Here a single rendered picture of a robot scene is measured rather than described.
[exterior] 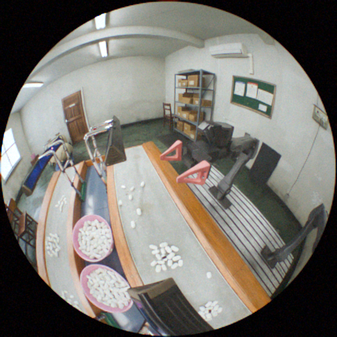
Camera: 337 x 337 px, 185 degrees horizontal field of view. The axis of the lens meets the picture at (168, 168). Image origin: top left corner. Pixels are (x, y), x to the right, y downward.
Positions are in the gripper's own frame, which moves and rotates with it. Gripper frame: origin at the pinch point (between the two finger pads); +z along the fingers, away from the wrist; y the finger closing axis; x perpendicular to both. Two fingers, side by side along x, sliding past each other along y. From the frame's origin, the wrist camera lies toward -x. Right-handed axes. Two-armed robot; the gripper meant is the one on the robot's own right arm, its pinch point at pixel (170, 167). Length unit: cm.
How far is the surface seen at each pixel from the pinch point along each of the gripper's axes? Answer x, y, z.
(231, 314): 33, 66, 3
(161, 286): -1.5, 22.5, 12.5
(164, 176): 30.9, -26.7, -9.6
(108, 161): 0.9, -13.1, 16.3
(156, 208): 33.2, -9.0, 3.4
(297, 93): -76, 16, -198
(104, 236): 32.8, -2.5, 34.8
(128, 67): -140, -430, -50
